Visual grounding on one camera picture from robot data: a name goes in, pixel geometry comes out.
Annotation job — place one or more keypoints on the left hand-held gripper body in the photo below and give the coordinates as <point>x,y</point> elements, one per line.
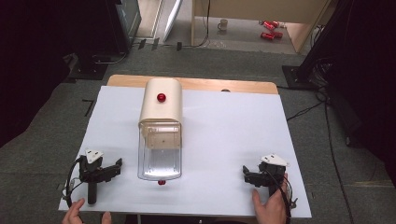
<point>91,172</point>

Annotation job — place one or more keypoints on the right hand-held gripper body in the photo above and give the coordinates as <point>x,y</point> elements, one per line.
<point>274,170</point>

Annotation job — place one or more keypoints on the person's right hand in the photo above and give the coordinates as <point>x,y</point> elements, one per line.
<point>271,209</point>

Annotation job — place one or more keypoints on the person's left hand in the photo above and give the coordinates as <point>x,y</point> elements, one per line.
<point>73,214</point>

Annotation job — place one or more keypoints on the white paper sheet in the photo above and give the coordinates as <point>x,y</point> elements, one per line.
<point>224,149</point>

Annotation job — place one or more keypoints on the clear plastic container with red knob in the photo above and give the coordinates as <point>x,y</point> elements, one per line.
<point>159,155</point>

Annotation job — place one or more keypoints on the cream box with red knob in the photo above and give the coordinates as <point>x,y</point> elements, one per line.
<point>161,102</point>

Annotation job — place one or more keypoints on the wooden table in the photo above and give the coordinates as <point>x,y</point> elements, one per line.
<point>199,84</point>

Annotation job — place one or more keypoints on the black stand base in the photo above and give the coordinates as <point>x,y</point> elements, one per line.
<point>88,68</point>

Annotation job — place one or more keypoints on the black metal stand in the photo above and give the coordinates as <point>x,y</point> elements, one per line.
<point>314,53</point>

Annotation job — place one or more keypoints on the red can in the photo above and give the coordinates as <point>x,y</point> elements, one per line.
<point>267,36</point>
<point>278,34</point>
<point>269,25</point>
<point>275,24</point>

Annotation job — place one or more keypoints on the beige mug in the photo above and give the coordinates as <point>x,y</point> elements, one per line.
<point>222,25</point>

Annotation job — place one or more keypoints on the white leaning panel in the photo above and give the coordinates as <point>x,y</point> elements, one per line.
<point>172,20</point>

